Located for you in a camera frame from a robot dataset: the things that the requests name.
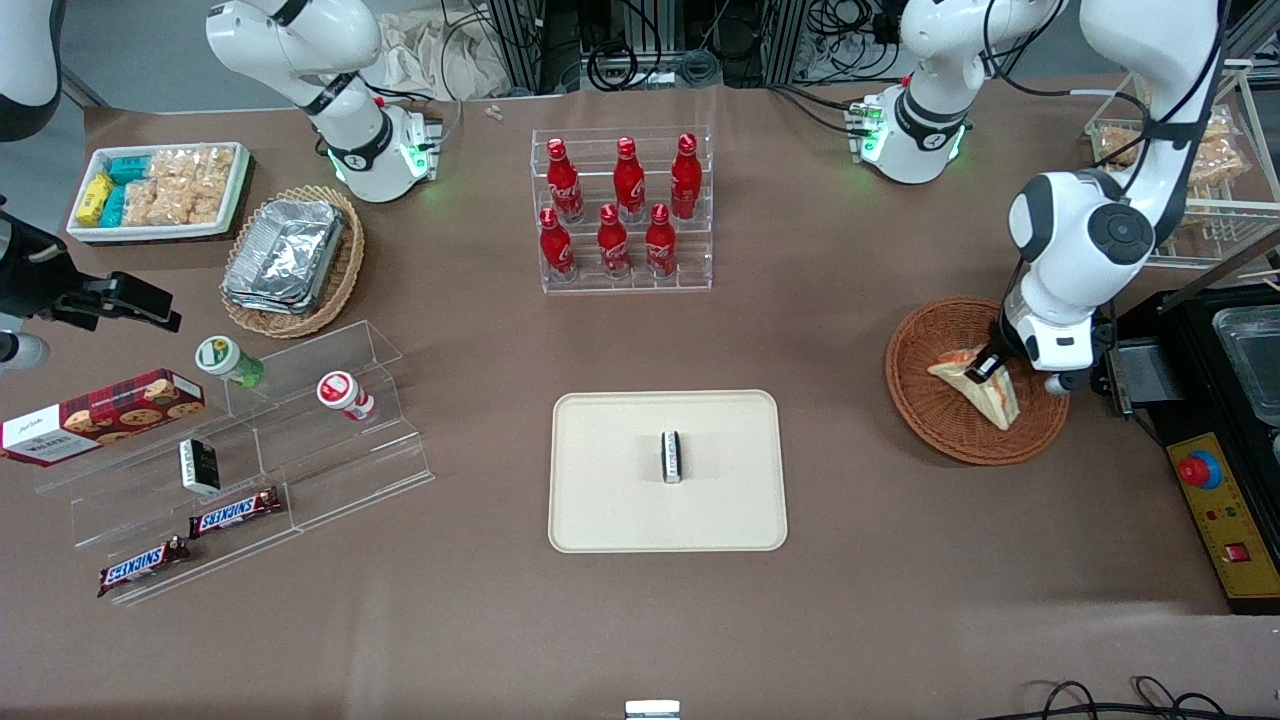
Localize brown wicker round basket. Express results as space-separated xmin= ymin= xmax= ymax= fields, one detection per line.
xmin=885 ymin=297 xmax=1071 ymax=467

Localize clear acrylic bottle rack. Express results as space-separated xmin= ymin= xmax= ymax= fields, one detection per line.
xmin=530 ymin=125 xmax=714 ymax=295

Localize red cola bottle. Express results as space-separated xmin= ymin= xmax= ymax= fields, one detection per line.
xmin=670 ymin=133 xmax=703 ymax=219
xmin=539 ymin=207 xmax=578 ymax=283
xmin=546 ymin=138 xmax=586 ymax=223
xmin=645 ymin=203 xmax=678 ymax=279
xmin=597 ymin=203 xmax=632 ymax=281
xmin=612 ymin=136 xmax=647 ymax=223

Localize clear acrylic stepped display stand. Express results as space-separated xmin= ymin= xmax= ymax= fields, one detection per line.
xmin=35 ymin=320 xmax=436 ymax=607

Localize crumpled beige paper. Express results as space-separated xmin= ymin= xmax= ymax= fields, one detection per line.
xmin=378 ymin=8 xmax=511 ymax=101

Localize black machine housing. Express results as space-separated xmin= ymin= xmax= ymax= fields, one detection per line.
xmin=1105 ymin=285 xmax=1280 ymax=616

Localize steel rectangular pan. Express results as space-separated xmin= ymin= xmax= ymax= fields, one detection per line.
xmin=1212 ymin=305 xmax=1280 ymax=427

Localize black cable bundle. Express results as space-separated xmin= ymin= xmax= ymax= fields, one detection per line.
xmin=585 ymin=38 xmax=643 ymax=93

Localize green lid snack cup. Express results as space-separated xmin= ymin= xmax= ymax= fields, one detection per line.
xmin=195 ymin=335 xmax=267 ymax=390

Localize cream plastic serving tray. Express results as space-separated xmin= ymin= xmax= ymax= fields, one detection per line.
xmin=548 ymin=390 xmax=789 ymax=553

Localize yellow control panel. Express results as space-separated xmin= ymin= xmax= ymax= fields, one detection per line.
xmin=1167 ymin=432 xmax=1280 ymax=601

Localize red lid snack cup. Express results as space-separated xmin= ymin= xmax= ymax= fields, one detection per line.
xmin=317 ymin=370 xmax=377 ymax=422

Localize light wicker oval basket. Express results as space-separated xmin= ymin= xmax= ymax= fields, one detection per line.
xmin=220 ymin=185 xmax=366 ymax=339

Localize aluminium profile frame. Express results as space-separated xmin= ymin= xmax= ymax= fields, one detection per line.
xmin=488 ymin=0 xmax=906 ymax=93

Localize Snickers chocolate bar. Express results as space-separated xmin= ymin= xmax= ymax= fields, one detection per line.
xmin=97 ymin=537 xmax=191 ymax=598
xmin=188 ymin=487 xmax=284 ymax=539

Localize triangular sandwich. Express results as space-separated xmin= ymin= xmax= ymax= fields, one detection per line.
xmin=927 ymin=348 xmax=1021 ymax=431

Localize clear bag of rice crackers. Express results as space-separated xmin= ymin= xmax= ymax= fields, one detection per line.
xmin=122 ymin=180 xmax=233 ymax=228
xmin=148 ymin=147 xmax=238 ymax=191
xmin=1093 ymin=105 xmax=1253 ymax=233

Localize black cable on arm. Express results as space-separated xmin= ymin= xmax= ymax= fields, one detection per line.
xmin=980 ymin=0 xmax=1233 ymax=201

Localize red emergency stop button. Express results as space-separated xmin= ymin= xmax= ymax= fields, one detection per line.
xmin=1178 ymin=450 xmax=1223 ymax=491

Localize stacked aluminium foil trays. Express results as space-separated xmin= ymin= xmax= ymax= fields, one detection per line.
xmin=222 ymin=198 xmax=346 ymax=316

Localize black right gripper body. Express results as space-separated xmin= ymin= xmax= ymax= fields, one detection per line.
xmin=0 ymin=222 xmax=73 ymax=319

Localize white rectangular snack tray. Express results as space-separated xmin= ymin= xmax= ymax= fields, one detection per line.
xmin=67 ymin=142 xmax=251 ymax=246

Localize red tartan shortbread cookie box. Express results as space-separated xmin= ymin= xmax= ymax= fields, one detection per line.
xmin=0 ymin=368 xmax=207 ymax=468

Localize black cables on floor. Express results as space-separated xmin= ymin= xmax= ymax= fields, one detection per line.
xmin=1000 ymin=676 xmax=1280 ymax=720

